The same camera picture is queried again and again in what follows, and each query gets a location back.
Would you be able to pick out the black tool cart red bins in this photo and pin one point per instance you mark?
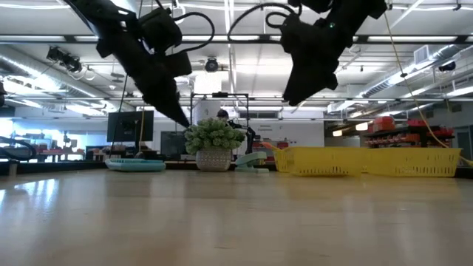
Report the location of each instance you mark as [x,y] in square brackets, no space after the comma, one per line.
[384,123]

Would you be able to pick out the green artificial potted plant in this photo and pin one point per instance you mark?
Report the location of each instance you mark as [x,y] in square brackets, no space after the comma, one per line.
[212,136]

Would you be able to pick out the black panel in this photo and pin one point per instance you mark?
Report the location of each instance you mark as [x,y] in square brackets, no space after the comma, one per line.
[171,144]

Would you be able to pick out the person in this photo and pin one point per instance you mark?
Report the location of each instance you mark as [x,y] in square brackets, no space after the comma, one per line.
[222,114]

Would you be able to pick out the black monitor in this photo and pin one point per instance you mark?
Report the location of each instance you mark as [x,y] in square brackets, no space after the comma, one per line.
[129,125]

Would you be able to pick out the teal shallow tray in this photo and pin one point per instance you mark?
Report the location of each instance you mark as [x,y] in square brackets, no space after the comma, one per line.
[135,166]

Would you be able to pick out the mint green stapler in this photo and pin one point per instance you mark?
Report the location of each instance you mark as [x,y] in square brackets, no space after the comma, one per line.
[247,160]

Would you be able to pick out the round black ceiling camera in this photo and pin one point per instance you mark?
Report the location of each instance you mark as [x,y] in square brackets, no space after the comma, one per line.
[211,65]

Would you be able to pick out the white column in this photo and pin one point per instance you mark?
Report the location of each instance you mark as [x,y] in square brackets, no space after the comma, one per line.
[205,111]

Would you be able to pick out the yellow plastic bin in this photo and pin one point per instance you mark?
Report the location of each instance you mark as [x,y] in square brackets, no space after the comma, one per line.
[414,162]
[325,162]
[279,160]

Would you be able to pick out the silver ceiling air duct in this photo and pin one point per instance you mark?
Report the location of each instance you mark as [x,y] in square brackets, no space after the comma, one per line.
[37,75]

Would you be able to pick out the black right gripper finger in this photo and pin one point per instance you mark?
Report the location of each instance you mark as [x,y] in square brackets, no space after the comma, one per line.
[305,90]

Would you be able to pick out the white wall board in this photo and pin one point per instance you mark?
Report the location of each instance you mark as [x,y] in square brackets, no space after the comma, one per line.
[295,134]

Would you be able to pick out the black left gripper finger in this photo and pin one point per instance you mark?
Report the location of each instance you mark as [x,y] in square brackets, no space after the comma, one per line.
[171,111]

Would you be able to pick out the black metal frame stand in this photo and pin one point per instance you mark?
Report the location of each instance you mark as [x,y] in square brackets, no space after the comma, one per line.
[220,94]

